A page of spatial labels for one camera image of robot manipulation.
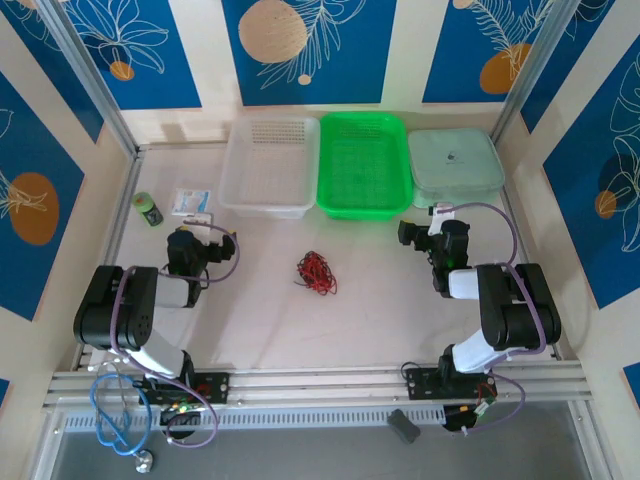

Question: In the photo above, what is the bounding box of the black electronics box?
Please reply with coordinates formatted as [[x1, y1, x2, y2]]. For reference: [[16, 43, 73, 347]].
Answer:
[[159, 402, 204, 434], [442, 400, 499, 436]]

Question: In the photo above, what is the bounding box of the white blue sachet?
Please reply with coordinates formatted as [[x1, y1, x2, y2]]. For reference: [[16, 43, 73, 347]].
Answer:
[[170, 187, 214, 217]]

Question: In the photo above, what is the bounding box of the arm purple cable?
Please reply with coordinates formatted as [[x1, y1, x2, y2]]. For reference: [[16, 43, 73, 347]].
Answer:
[[108, 218, 243, 448], [437, 200, 549, 437]]

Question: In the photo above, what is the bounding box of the aluminium front rail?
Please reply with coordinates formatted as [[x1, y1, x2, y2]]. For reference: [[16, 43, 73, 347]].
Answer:
[[42, 366, 595, 410]]

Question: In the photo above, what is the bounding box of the green plastic basket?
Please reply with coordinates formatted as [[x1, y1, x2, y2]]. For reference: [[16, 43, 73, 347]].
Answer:
[[315, 111, 415, 222]]

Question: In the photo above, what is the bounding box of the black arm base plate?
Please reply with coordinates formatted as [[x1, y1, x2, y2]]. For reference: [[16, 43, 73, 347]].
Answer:
[[402, 366, 499, 402], [135, 371, 232, 406]]

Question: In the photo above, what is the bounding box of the blue cable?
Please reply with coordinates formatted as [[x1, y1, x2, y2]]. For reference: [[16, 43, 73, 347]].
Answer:
[[89, 372, 154, 457]]

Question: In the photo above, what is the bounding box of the small green capped bottle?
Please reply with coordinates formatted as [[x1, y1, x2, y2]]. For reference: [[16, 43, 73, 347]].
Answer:
[[131, 190, 165, 227]]

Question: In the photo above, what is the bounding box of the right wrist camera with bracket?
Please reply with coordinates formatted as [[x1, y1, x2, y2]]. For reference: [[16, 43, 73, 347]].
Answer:
[[428, 201, 472, 247]]

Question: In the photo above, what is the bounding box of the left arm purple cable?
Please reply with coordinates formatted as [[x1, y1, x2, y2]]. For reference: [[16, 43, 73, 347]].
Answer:
[[108, 218, 243, 448]]

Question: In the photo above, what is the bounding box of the thin black cable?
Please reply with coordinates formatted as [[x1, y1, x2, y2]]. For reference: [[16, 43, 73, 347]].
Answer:
[[293, 252, 337, 296], [293, 259, 339, 297]]

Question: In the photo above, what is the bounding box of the grey slotted cable duct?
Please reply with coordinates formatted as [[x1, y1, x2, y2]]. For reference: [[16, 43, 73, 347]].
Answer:
[[62, 404, 447, 433]]

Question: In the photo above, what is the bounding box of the dark grey block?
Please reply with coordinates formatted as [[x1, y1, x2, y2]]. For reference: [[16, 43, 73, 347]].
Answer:
[[387, 408, 422, 445]]

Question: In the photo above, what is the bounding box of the aluminium side rail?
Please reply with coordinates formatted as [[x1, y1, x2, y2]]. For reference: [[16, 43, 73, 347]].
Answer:
[[501, 191, 565, 362], [74, 148, 147, 372]]

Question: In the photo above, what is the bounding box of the pale green lidded container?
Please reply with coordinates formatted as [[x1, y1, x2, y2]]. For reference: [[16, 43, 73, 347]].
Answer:
[[407, 128, 506, 210]]

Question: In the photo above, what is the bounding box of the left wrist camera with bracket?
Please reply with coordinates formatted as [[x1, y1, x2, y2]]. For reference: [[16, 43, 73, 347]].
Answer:
[[168, 211, 215, 252]]

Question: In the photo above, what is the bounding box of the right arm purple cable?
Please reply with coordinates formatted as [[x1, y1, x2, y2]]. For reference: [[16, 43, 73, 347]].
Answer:
[[437, 200, 549, 437]]

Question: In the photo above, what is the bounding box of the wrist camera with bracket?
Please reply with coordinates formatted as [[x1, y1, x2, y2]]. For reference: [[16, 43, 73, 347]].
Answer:
[[168, 211, 215, 252], [428, 201, 472, 247]]

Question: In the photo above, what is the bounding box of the clear plastic basket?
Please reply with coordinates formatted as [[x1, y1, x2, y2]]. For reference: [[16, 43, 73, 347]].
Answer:
[[217, 115, 321, 222]]

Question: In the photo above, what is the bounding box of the aluminium corner post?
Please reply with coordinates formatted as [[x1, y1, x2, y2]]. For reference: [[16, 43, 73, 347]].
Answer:
[[491, 0, 577, 147], [37, 0, 141, 158]]

